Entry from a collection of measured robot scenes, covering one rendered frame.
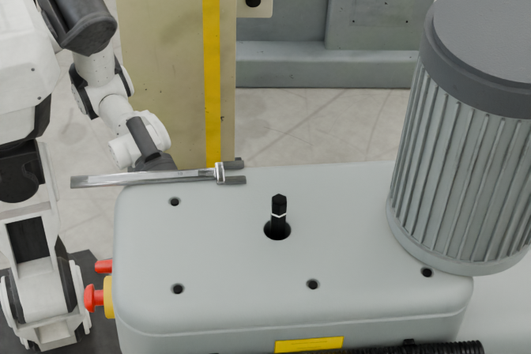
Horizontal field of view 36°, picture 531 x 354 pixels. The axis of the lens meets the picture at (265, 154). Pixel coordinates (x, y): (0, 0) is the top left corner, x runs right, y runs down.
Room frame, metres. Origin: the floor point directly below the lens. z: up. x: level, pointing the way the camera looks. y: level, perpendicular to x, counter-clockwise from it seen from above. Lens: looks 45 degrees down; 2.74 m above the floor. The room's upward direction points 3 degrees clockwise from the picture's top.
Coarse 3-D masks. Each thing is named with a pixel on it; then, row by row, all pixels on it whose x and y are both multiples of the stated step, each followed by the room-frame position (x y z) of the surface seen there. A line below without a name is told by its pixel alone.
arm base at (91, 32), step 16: (48, 0) 1.39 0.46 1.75; (48, 16) 1.36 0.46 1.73; (96, 16) 1.34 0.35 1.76; (112, 16) 1.37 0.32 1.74; (64, 32) 1.32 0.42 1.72; (80, 32) 1.32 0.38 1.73; (96, 32) 1.34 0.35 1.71; (112, 32) 1.36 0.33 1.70; (80, 48) 1.33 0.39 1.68; (96, 48) 1.36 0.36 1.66
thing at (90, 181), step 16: (240, 160) 0.82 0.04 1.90; (80, 176) 0.77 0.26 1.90; (96, 176) 0.77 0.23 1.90; (112, 176) 0.78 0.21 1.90; (128, 176) 0.78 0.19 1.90; (144, 176) 0.78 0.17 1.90; (160, 176) 0.78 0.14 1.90; (176, 176) 0.78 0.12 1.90; (192, 176) 0.78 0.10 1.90; (208, 176) 0.79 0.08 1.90; (224, 176) 0.79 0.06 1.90; (240, 176) 0.79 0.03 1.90
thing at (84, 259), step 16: (64, 256) 1.52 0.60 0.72; (80, 256) 1.63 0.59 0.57; (0, 272) 1.56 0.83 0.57; (96, 272) 1.57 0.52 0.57; (96, 288) 1.51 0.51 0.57; (0, 304) 1.43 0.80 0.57; (0, 320) 1.38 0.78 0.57; (96, 320) 1.39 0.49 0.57; (112, 320) 1.40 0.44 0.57; (0, 336) 1.32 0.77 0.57; (16, 336) 1.33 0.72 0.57; (96, 336) 1.34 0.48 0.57; (112, 336) 1.34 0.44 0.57; (0, 352) 1.27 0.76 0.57; (16, 352) 1.27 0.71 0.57; (32, 352) 1.27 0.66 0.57; (48, 352) 1.27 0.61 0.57; (64, 352) 1.28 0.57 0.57; (80, 352) 1.28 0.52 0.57; (96, 352) 1.28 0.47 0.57; (112, 352) 1.28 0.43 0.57
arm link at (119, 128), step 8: (128, 112) 1.33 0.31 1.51; (136, 112) 1.32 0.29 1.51; (144, 112) 1.32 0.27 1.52; (120, 120) 1.30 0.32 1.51; (144, 120) 1.30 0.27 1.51; (152, 120) 1.28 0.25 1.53; (120, 128) 1.29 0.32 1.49; (160, 128) 1.25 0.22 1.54; (120, 136) 1.29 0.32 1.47; (160, 136) 1.23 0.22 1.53; (168, 136) 1.24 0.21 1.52; (168, 144) 1.23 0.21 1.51
